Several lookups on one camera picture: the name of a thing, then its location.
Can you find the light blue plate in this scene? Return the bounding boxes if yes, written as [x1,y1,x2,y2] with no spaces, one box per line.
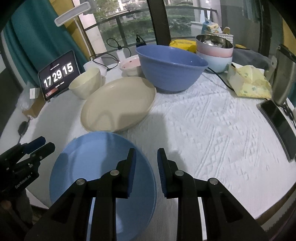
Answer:
[50,132,157,240]

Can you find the beige large plate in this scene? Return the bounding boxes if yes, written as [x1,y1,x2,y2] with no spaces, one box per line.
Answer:
[80,77,157,132]

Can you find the cream bowl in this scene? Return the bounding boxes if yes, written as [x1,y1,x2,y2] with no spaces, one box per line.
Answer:
[69,68,102,100]

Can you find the pink strawberry bowl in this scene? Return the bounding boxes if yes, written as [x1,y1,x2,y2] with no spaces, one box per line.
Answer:
[119,55,144,77]

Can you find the large blue bowl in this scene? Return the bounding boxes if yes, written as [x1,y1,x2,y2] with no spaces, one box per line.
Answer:
[136,44,208,93]

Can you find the black mouse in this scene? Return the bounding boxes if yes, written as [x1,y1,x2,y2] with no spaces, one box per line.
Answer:
[18,120,30,137]

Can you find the cardboard box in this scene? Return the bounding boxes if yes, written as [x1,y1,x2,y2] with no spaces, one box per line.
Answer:
[22,93,46,118]

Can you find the tablet showing clock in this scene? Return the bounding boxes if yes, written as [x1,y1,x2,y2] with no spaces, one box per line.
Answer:
[38,50,80,101]

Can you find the white table cloth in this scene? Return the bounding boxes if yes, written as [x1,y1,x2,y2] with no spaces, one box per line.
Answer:
[0,64,296,241]

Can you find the teal curtain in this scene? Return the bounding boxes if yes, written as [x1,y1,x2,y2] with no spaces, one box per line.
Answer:
[3,1,87,87]

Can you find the black smartphone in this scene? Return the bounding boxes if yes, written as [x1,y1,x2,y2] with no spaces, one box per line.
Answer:
[258,100,295,162]

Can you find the white humidifier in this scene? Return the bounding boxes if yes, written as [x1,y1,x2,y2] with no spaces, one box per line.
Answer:
[83,60,107,76]

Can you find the white charger plug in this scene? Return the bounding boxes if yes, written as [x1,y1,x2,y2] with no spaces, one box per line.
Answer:
[116,47,126,62]

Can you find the yellow tissue pack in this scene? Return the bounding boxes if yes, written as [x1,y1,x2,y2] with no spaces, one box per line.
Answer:
[227,65,272,99]

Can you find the black power adapter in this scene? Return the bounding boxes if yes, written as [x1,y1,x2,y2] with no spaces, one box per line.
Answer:
[135,35,146,48]

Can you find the pale blue bowl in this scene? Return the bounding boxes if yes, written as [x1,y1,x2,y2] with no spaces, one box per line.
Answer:
[196,52,232,73]

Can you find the white desk lamp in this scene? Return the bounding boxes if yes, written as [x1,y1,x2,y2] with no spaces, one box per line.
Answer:
[50,1,91,62]

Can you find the grey folded cloth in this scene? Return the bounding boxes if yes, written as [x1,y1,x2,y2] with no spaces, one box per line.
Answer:
[232,48,272,70]

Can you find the steel bowl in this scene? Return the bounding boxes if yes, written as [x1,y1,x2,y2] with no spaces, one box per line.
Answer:
[196,34,233,49]

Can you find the snack container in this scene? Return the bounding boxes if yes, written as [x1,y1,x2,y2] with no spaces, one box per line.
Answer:
[201,19,233,43]

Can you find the black cable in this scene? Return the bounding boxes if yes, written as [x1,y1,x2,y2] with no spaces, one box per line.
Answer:
[206,67,234,91]

